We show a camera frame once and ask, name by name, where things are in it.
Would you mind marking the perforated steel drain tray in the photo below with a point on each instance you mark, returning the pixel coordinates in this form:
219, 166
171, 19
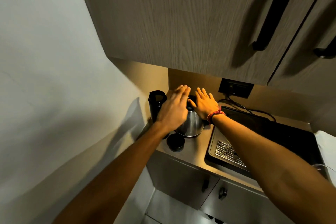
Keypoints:
227, 151

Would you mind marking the person's right little finger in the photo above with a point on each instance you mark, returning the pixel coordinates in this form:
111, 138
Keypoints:
216, 103

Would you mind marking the black round lid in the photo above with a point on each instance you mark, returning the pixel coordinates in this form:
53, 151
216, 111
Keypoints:
175, 142

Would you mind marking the stainless steel electric kettle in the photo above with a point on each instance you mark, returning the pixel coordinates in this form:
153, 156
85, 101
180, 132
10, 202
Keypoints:
193, 124

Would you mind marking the person's right forearm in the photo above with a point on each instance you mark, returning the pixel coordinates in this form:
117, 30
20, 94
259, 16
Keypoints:
275, 168

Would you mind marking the person's left forearm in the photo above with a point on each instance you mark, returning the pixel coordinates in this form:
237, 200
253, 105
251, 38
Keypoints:
123, 174

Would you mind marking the black wall socket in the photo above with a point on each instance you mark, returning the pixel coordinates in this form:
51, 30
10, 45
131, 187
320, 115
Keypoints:
235, 88

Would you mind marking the black sink basin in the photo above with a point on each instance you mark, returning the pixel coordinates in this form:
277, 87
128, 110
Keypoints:
212, 154

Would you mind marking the person's right hand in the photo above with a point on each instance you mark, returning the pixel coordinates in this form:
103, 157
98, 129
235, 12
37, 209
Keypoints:
206, 107

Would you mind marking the person's right middle finger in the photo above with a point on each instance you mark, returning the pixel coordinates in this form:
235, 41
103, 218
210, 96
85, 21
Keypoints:
205, 94

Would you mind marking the wide wooden upper cabinet door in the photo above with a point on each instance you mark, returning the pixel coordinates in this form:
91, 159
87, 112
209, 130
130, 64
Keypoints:
183, 16

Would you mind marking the person's right thumb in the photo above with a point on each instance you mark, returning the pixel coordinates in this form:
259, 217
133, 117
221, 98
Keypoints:
192, 103

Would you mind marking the person's left hand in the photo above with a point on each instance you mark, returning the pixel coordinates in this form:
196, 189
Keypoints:
172, 112

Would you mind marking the person's left fingers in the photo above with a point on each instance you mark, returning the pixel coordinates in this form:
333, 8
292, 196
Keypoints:
181, 92

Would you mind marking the black tumbler flask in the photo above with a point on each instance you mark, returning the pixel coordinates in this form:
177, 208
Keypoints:
155, 105

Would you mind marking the grey lower cabinet door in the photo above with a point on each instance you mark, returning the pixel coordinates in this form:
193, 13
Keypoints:
244, 208
178, 179

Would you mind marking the narrow wooden upper cabinet door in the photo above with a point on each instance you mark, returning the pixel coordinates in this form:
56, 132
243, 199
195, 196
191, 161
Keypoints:
309, 55

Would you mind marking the white cloth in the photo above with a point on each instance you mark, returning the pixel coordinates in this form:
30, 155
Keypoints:
328, 150

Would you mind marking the clear drinking glass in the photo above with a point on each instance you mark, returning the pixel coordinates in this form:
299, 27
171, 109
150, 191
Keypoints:
321, 170

